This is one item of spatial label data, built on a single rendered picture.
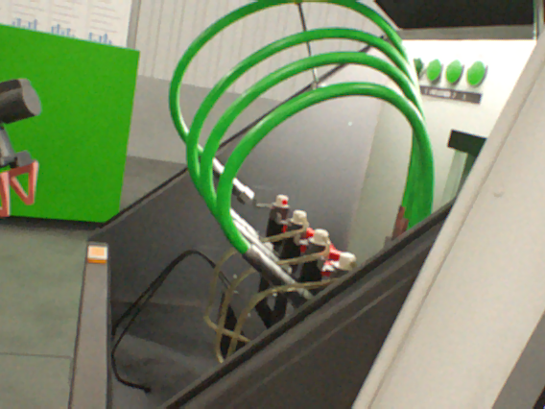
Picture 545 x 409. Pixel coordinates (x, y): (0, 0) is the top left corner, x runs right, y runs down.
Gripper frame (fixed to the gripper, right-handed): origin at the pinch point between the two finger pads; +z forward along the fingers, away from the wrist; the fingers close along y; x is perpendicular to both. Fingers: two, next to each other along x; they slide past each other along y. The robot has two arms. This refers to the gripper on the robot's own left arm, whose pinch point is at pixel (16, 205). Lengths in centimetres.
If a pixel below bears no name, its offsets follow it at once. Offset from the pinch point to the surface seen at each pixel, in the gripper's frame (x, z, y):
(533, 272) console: -67, 8, -63
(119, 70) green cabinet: 55, -45, 282
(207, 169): -44, -1, -40
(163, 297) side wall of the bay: -18.2, 26.4, 7.0
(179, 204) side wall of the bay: -27.4, 9.0, 7.1
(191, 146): -41, -4, -33
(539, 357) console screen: -65, 12, -67
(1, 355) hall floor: 90, 66, 108
